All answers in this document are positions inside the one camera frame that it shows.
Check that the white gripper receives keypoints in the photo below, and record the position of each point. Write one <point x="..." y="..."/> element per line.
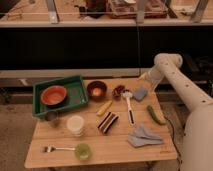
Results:
<point x="153" y="76"/>

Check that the blue sponge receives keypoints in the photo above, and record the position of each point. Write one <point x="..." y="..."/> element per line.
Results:
<point x="140" y="93"/>

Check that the grey blue cloth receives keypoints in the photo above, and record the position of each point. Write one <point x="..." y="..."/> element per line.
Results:
<point x="142" y="136"/>

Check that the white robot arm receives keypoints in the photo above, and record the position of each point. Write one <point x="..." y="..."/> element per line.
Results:
<point x="197" y="143"/>

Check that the green chili pepper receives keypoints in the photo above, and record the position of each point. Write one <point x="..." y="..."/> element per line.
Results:
<point x="154" y="116"/>

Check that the dark brown bowl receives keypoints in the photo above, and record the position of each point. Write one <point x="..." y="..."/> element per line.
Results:
<point x="96" y="90"/>

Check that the white plastic cup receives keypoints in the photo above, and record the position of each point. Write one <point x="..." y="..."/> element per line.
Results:
<point x="75" y="124"/>

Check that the green plastic tray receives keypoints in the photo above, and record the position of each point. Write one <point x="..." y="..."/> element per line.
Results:
<point x="76" y="98"/>

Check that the orange bowl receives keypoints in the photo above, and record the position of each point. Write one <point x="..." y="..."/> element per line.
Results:
<point x="53" y="95"/>

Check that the green small cup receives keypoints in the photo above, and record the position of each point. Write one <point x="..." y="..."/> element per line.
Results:
<point x="82" y="151"/>

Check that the metal cup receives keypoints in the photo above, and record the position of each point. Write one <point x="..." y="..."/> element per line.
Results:
<point x="52" y="118"/>

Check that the silver fork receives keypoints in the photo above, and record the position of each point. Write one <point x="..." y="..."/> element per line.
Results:
<point x="49" y="149"/>

